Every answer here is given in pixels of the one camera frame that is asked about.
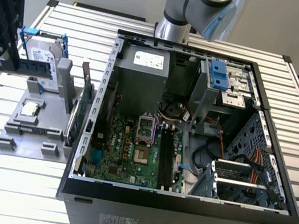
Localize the orange yellow flat wire bundle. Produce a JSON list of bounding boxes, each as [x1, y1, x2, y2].
[[244, 147, 267, 195]]

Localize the metal socket cover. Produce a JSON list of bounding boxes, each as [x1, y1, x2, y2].
[[134, 111, 157, 146]]

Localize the yellow white power wire bundle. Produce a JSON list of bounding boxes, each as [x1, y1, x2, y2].
[[156, 108, 187, 125]]

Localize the grey parts rack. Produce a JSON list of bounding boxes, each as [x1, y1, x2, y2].
[[0, 48, 100, 169]]

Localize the orange red power wires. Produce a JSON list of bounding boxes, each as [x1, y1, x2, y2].
[[198, 115, 231, 162]]

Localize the thick black cable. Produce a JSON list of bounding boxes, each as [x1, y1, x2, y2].
[[188, 141, 214, 178]]

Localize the green motherboard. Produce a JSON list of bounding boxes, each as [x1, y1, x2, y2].
[[84, 107, 194, 195]]

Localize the green graphics card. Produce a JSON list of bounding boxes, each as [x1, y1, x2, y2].
[[62, 60, 101, 150]]

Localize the silver CPU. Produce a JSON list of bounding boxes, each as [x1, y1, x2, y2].
[[20, 99, 43, 119]]

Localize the CPU socket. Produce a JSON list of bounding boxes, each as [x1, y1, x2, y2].
[[131, 143, 152, 166]]

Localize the light blue cable tab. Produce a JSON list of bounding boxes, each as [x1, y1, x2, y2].
[[176, 162, 191, 171]]

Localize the hard disk in blue carrier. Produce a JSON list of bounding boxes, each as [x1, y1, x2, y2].
[[9, 23, 71, 94]]

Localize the grey power supply unit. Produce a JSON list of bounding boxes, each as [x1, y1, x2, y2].
[[107, 41, 174, 121]]

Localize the wire locking lever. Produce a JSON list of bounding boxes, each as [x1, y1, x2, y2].
[[148, 115, 159, 146]]

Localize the metal disk bay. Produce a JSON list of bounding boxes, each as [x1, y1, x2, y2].
[[189, 152, 293, 214]]

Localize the RAM slot with white clip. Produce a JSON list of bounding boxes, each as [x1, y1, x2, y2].
[[162, 126, 185, 193], [155, 125, 177, 191]]

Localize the blue plastic drive latch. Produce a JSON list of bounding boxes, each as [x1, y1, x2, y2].
[[206, 58, 233, 91]]

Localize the metal drive cage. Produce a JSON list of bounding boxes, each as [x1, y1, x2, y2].
[[186, 55, 265, 143]]

